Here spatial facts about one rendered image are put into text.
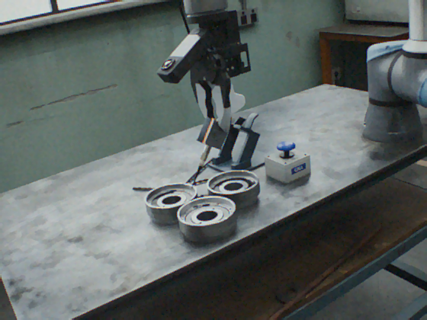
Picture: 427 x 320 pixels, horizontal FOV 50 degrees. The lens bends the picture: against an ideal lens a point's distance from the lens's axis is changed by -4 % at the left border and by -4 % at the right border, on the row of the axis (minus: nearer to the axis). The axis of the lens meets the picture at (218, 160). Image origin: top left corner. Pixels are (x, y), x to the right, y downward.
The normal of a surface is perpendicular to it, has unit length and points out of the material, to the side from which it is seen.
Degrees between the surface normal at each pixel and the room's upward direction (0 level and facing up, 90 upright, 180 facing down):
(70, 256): 0
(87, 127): 90
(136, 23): 90
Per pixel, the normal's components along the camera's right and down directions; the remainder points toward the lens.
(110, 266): -0.13, -0.92
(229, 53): 0.64, 0.19
